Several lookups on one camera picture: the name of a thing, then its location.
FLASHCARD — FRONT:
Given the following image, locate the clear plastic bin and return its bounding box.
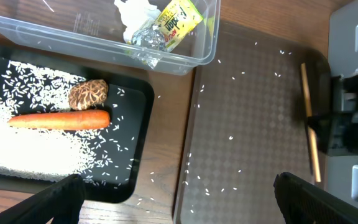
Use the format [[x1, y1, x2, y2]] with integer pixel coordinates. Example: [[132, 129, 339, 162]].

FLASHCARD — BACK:
[[0, 0, 221, 75]]

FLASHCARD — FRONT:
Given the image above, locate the dark brown tray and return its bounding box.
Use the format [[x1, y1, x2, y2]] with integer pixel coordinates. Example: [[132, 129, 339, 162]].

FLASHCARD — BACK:
[[173, 21, 329, 223]]

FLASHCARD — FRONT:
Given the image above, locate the pile of white rice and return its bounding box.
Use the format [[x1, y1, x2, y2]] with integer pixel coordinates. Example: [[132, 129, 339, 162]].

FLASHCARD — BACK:
[[0, 58, 136, 187]]

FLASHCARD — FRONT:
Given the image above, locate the white tissue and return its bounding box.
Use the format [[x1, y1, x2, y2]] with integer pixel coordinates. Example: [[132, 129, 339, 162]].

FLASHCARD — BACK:
[[114, 0, 161, 44]]

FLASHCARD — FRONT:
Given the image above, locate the grey dishwasher rack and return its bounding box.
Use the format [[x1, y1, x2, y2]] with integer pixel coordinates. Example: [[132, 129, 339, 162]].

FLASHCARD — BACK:
[[324, 1, 358, 208]]

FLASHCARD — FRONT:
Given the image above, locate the aluminium foil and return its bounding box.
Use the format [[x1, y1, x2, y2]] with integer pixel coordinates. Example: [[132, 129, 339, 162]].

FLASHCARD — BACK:
[[130, 24, 166, 69]]

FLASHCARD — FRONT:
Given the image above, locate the green snack wrapper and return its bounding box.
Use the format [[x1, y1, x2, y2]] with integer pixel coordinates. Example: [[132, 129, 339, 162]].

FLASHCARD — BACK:
[[155, 0, 203, 52]]

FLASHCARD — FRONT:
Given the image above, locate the orange carrot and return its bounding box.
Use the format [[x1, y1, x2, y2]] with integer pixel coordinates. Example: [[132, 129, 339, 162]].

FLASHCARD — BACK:
[[7, 110, 110, 131]]

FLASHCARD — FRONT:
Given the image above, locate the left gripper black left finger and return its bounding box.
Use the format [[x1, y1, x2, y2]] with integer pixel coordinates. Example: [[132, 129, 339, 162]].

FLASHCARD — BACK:
[[0, 174, 86, 224]]

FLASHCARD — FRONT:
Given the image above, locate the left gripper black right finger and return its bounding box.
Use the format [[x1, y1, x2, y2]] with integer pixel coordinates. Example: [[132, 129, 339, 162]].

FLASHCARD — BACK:
[[273, 172, 358, 224]]

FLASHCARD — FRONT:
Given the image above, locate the black square bin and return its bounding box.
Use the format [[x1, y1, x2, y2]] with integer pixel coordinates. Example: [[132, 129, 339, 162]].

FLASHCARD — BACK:
[[0, 45, 154, 203]]

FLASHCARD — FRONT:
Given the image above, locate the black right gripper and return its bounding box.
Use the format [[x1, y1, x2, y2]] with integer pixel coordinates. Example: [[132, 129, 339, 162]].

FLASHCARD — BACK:
[[307, 74, 358, 156]]

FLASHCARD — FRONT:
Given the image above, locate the brown food scrap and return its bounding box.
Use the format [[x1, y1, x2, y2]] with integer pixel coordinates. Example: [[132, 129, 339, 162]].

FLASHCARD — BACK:
[[68, 79, 109, 110]]

